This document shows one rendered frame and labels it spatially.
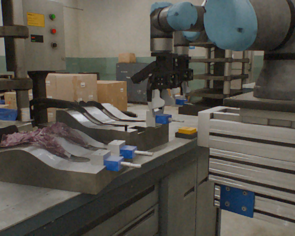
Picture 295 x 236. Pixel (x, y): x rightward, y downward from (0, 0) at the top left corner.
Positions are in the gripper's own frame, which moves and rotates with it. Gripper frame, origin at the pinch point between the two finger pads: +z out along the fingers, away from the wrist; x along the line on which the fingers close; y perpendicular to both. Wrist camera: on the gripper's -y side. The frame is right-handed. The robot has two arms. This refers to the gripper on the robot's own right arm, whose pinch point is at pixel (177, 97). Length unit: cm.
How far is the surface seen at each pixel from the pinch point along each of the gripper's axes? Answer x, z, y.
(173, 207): -19, 45, 20
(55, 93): 70, 32, -381
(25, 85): -61, -6, -42
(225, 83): 289, 15, -208
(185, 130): -12.6, 11.9, 19.7
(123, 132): -48, 7, 26
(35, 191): -81, 15, 38
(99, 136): -52, 9, 16
